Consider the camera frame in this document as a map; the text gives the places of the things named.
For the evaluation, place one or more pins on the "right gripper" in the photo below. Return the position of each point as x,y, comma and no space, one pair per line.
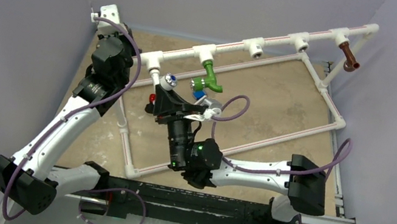
166,102

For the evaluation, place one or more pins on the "white water faucet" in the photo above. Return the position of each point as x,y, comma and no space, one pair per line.
166,81

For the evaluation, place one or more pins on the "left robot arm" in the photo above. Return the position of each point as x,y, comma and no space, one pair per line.
27,178

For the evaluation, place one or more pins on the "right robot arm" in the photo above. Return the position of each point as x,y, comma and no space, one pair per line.
299,182

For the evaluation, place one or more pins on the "green water faucet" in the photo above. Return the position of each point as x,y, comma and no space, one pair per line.
207,82

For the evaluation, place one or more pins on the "brown water faucet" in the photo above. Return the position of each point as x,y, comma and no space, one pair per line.
350,64

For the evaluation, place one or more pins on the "black faucet red knob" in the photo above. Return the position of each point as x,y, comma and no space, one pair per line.
151,102

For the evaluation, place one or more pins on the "white faucet blue handle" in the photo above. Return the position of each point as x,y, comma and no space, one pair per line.
199,95

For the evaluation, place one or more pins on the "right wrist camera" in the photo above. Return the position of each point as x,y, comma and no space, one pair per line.
212,108

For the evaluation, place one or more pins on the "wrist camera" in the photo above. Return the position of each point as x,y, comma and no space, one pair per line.
109,12
212,108

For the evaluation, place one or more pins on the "white pipe frame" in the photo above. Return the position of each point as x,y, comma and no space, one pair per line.
264,51

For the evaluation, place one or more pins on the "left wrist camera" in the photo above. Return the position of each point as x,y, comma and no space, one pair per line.
109,12

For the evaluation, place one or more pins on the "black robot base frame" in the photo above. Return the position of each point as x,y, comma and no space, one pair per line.
130,197

